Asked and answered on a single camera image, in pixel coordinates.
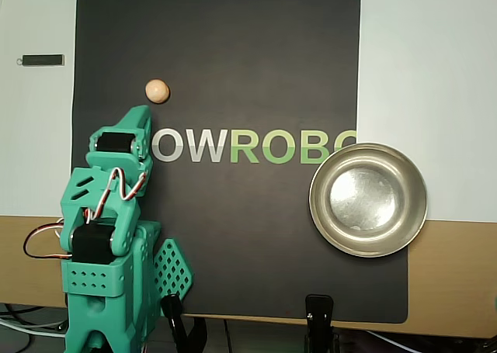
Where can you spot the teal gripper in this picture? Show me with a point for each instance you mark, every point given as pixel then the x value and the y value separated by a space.
pixel 113 142

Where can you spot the brown egg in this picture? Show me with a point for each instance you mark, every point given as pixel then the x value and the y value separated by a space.
pixel 157 91

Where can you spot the teal robot base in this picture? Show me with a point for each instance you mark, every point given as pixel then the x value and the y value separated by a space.
pixel 172 267

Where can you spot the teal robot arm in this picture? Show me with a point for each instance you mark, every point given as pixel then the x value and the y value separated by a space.
pixel 97 279

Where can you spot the metal bowl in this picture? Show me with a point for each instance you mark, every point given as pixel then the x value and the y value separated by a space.
pixel 369 199

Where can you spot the black WOWROBO mat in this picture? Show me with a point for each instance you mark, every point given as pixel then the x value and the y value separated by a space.
pixel 233 58

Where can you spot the black USB stick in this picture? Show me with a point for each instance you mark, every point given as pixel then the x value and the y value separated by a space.
pixel 40 60

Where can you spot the black table clamp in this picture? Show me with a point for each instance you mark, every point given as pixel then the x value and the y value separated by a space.
pixel 172 310

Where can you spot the white paper sheet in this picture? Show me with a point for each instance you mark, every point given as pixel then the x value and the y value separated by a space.
pixel 427 97

